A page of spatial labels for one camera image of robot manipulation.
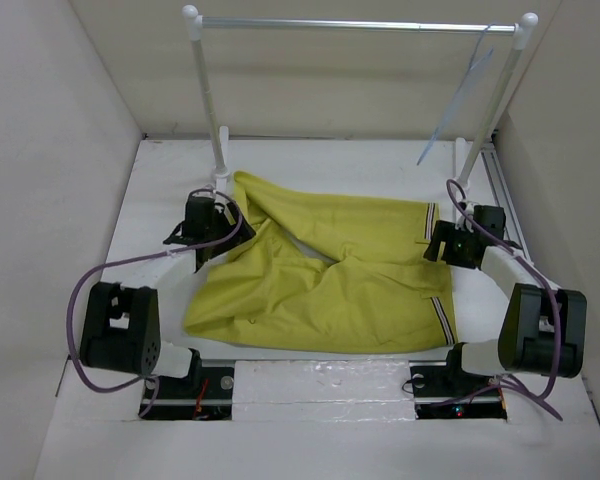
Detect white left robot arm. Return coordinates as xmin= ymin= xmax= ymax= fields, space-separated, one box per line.
xmin=66 ymin=188 xmax=255 ymax=397

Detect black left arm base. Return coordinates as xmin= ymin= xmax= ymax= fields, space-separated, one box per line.
xmin=139 ymin=361 xmax=235 ymax=422

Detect white and silver clothes rack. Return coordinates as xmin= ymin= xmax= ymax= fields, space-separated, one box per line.
xmin=181 ymin=4 xmax=540 ymax=194

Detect light blue wire hanger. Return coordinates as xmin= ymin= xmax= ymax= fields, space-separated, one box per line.
xmin=416 ymin=23 xmax=495 ymax=166

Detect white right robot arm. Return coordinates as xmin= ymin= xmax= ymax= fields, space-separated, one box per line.
xmin=424 ymin=201 xmax=587 ymax=394

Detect aluminium rail at right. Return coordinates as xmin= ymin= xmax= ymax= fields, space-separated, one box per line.
xmin=481 ymin=144 xmax=529 ymax=259

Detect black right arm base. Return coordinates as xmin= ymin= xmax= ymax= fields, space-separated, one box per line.
xmin=402 ymin=361 xmax=508 ymax=420

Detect yellow-green trousers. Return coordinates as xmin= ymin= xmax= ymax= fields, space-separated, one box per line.
xmin=183 ymin=171 xmax=458 ymax=354

